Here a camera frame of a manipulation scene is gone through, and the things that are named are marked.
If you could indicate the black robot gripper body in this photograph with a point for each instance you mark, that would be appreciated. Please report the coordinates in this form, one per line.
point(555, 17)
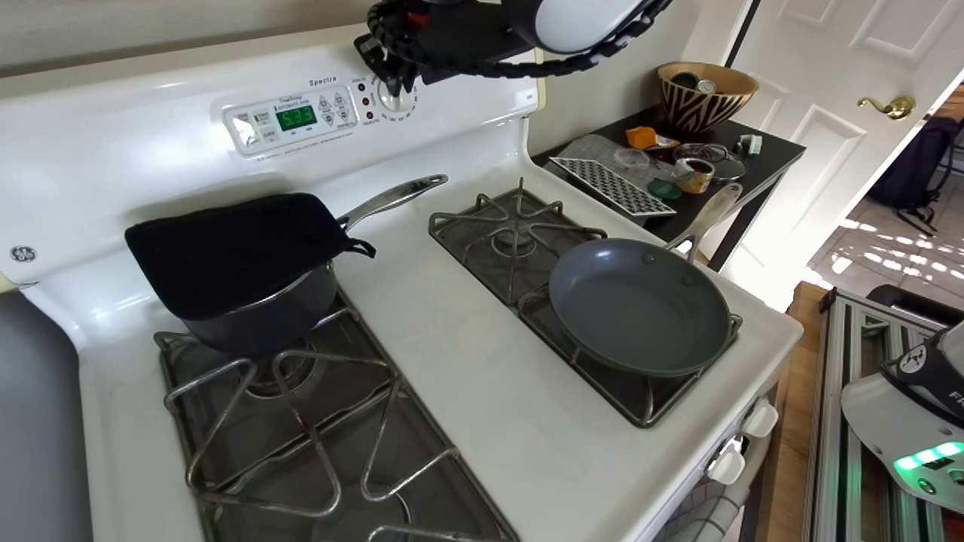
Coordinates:
point(463, 35)

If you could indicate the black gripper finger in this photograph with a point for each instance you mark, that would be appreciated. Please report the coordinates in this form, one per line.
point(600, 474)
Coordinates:
point(385, 74)
point(375, 27)

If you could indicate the round white stove dial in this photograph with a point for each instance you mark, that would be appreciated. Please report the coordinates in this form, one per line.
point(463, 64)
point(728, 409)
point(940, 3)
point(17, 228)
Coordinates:
point(399, 99)

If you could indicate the stove digital display panel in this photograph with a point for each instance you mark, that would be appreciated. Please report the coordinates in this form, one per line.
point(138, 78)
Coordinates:
point(295, 117)

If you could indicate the white gas stove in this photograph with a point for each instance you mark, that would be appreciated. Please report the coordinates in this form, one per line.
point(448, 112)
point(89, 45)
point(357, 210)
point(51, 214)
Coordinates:
point(484, 402)

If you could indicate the white stove front knob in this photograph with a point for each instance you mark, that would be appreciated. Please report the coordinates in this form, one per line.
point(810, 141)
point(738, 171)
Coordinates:
point(759, 416)
point(728, 464)

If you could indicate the grey mesh mat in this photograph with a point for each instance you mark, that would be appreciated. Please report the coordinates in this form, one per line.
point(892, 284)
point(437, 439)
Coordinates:
point(592, 149)

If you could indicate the cast iron grate under pan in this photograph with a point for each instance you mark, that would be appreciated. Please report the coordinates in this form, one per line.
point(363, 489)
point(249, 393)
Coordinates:
point(491, 236)

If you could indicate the clear plastic container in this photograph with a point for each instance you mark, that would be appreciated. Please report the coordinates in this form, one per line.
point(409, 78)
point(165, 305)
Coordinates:
point(632, 160)

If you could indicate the orange packet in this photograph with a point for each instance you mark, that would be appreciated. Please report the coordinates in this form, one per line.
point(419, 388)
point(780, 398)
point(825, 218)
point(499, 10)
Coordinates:
point(651, 135)

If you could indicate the black pot holder cloth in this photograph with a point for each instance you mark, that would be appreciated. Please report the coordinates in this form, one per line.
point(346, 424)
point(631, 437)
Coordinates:
point(243, 251)

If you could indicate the woven patterned basket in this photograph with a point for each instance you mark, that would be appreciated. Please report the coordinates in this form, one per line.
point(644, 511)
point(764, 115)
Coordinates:
point(706, 99)

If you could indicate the green round lid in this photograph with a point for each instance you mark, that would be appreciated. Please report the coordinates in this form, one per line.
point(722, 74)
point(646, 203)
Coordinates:
point(663, 189)

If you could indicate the brown tape roll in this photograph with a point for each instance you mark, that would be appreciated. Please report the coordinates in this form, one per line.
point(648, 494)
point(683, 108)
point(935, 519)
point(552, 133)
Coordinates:
point(695, 174)

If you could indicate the dark nonstick frying pan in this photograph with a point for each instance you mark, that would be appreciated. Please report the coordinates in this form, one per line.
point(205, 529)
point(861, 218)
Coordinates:
point(635, 305)

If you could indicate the black side table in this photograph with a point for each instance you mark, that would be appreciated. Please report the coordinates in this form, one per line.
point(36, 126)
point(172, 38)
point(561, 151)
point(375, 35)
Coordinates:
point(764, 160)

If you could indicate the cast iron grate under saucepan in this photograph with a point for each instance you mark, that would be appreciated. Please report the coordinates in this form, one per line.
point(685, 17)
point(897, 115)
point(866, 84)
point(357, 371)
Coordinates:
point(303, 439)

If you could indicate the white panel door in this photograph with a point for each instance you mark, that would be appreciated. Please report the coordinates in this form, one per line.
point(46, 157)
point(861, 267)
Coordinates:
point(832, 122)

